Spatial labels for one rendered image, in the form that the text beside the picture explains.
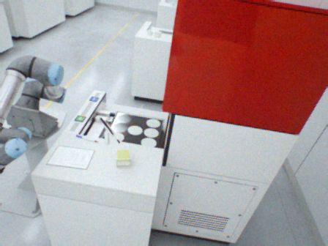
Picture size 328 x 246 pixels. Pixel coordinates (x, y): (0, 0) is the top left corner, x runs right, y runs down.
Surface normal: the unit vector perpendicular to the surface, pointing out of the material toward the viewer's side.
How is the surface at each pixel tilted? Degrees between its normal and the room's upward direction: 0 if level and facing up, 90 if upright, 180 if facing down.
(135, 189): 0
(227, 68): 90
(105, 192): 90
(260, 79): 90
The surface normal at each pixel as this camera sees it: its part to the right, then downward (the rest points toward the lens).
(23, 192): 0.13, -0.80
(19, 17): -0.11, 0.58
